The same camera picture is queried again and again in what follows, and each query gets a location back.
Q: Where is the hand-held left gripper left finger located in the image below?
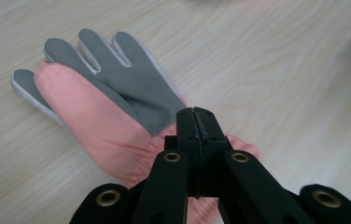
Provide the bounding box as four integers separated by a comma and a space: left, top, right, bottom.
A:
163, 106, 203, 199

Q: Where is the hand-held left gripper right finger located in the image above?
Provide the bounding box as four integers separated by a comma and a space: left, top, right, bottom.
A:
193, 106, 232, 199

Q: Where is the pink ski glove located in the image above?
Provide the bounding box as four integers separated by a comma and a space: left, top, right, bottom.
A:
9, 27, 260, 224

